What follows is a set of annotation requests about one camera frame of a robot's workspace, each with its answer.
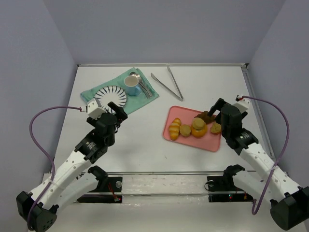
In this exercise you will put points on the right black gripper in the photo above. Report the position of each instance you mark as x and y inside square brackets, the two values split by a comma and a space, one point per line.
[219, 108]

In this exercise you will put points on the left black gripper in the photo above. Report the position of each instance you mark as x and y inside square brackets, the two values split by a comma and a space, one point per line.
[116, 114]

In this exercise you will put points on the metal tongs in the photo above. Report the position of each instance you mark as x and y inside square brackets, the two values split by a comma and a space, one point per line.
[178, 96]

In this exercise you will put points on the small round yellow bread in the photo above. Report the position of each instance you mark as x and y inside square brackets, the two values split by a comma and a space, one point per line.
[185, 130]

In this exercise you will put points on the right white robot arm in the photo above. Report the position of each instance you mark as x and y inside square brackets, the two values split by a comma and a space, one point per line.
[288, 201]

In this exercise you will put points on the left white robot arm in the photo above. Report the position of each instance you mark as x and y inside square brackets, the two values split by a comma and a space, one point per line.
[77, 174]

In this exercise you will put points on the brown chocolate bread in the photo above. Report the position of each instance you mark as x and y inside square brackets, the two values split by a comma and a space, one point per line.
[206, 118]

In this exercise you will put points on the halved round bread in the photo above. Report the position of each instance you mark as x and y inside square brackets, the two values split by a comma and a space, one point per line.
[216, 128]

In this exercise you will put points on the orange donut bread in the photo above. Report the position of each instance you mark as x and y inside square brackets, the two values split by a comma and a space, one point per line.
[199, 133]

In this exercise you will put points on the croissant bread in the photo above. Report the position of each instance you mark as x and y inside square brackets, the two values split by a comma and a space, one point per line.
[174, 129]

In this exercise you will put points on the green cloth mat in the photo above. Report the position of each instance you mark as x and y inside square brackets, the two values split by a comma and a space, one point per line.
[133, 102]

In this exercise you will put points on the blue striped white plate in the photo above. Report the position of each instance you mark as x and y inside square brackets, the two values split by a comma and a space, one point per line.
[113, 94]

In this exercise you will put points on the light blue mug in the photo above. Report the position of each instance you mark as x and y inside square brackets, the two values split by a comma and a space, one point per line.
[132, 85]

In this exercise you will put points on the pink tray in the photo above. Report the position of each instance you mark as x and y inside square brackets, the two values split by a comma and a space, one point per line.
[210, 142]

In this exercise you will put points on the metal spoon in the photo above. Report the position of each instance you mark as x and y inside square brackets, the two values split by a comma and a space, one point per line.
[133, 74]

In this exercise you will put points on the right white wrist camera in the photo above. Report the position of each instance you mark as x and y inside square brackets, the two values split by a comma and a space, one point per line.
[242, 105]

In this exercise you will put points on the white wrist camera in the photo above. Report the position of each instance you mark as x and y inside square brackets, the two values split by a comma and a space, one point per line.
[94, 109]
[242, 105]

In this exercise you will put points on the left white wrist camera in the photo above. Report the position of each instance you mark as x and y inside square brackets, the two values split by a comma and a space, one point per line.
[94, 109]

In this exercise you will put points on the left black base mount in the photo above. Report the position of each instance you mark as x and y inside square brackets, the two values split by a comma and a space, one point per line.
[108, 189]

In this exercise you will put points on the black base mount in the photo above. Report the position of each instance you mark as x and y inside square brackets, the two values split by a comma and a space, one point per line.
[221, 188]
[108, 189]

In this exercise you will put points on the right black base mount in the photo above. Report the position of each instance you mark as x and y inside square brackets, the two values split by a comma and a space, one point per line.
[221, 188]

